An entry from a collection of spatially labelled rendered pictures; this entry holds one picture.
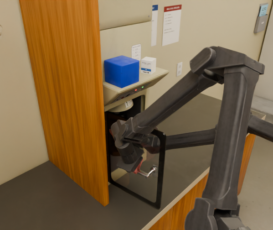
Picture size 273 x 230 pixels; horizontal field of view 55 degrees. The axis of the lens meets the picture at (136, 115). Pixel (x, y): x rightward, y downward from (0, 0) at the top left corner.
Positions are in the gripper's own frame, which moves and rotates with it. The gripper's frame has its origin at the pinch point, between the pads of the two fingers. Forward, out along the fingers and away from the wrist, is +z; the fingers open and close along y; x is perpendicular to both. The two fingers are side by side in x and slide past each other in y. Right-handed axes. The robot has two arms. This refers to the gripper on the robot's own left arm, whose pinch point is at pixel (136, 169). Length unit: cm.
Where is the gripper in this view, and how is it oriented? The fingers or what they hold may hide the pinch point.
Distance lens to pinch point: 109.3
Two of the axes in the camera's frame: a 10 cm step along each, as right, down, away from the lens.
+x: 8.0, 2.8, -5.3
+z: 2.4, 6.6, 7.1
